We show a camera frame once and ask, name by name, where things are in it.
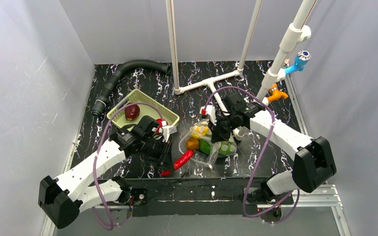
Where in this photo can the blue plastic faucet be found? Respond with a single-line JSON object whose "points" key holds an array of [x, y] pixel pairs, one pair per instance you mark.
{"points": [[300, 61]]}

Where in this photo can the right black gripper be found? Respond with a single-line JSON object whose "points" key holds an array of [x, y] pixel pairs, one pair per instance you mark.
{"points": [[219, 131]]}

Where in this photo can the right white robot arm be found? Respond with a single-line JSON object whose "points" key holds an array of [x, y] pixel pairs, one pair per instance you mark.
{"points": [[313, 161]]}

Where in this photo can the pale green plastic basket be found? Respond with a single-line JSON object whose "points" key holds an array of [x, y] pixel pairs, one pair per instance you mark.
{"points": [[136, 96]]}

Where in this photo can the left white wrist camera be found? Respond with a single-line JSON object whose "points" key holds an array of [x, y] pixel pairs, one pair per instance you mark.
{"points": [[165, 129]]}

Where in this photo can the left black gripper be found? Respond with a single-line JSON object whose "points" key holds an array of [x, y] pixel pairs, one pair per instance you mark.
{"points": [[162, 151]]}

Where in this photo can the red fake chili pepper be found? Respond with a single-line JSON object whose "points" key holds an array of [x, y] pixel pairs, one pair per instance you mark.
{"points": [[179, 163]]}

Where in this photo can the white PVC pipe frame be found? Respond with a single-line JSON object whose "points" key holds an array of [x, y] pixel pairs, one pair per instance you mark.
{"points": [[211, 34]]}

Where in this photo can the clear polka dot zip bag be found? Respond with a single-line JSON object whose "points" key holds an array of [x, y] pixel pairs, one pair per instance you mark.
{"points": [[199, 157]]}

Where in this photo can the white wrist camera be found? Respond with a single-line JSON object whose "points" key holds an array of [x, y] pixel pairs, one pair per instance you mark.
{"points": [[210, 113], [165, 129]]}

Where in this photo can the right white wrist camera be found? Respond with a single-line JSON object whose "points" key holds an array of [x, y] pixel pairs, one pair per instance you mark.
{"points": [[210, 113]]}

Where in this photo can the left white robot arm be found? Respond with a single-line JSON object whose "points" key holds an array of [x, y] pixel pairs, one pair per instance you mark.
{"points": [[64, 197]]}

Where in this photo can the green fake vegetable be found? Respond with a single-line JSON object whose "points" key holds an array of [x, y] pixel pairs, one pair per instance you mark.
{"points": [[224, 147]]}

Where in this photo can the yellow fake banana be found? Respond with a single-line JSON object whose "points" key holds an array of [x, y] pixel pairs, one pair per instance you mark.
{"points": [[200, 131]]}

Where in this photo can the purple fake sweet potato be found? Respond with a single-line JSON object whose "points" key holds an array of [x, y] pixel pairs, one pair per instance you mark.
{"points": [[132, 112]]}

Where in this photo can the orange fake fruit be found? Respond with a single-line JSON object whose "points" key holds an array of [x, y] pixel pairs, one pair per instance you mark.
{"points": [[192, 144]]}

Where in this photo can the orange plastic faucet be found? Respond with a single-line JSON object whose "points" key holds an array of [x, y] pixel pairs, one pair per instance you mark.
{"points": [[276, 94]]}

